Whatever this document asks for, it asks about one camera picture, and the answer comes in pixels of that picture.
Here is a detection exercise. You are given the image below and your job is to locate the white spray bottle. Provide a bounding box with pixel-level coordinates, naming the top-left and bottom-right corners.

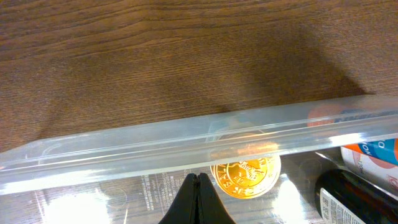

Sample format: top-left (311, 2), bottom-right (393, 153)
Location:
top-left (340, 147), bottom-right (397, 199)

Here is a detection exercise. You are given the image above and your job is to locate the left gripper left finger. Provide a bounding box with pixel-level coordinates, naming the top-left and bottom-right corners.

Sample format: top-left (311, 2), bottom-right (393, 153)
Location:
top-left (159, 174), bottom-right (198, 224)

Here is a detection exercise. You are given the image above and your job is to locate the orange tablet tube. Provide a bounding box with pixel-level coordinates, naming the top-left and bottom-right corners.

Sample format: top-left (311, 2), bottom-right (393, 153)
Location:
top-left (307, 103), bottom-right (398, 166)

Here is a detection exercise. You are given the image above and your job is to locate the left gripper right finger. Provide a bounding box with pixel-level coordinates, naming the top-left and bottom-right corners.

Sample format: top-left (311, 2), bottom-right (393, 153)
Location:
top-left (197, 173), bottom-right (235, 224)

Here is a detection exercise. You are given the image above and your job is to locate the clear plastic container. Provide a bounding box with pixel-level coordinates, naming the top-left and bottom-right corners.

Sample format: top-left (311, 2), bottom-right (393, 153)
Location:
top-left (1, 95), bottom-right (397, 223)

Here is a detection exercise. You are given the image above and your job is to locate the gold lid small jar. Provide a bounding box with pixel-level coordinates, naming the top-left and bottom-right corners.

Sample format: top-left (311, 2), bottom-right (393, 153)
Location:
top-left (210, 141), bottom-right (281, 199)

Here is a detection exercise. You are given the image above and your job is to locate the dark bottle white cap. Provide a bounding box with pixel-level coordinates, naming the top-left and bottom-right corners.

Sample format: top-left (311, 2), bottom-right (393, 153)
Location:
top-left (315, 169), bottom-right (397, 224)

